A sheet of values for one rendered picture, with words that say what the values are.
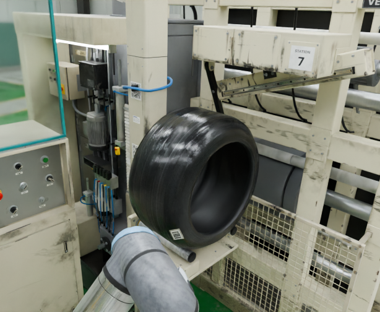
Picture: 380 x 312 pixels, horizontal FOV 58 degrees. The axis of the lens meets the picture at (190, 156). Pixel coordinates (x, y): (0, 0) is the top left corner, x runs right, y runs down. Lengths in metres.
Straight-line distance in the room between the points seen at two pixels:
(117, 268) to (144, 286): 0.11
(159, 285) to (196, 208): 1.01
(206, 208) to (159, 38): 0.82
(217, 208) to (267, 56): 0.75
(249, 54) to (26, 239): 1.29
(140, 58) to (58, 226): 0.92
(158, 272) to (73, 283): 1.37
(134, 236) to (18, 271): 1.10
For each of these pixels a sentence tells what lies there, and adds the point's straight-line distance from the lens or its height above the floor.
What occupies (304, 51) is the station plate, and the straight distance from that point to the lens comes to 1.32.
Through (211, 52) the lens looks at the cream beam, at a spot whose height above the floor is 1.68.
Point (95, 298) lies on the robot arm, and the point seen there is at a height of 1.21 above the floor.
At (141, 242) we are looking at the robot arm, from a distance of 0.83.
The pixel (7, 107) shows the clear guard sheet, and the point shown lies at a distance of 1.60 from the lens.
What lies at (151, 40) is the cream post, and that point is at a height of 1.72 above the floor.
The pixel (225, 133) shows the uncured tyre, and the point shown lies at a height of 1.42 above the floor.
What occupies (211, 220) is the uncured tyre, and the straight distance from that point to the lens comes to 1.67.
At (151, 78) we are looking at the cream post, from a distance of 1.51.
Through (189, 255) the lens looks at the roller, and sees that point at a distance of 1.47.
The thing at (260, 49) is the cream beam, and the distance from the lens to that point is 1.41.
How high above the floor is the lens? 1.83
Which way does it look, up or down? 22 degrees down
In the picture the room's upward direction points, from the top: 2 degrees clockwise
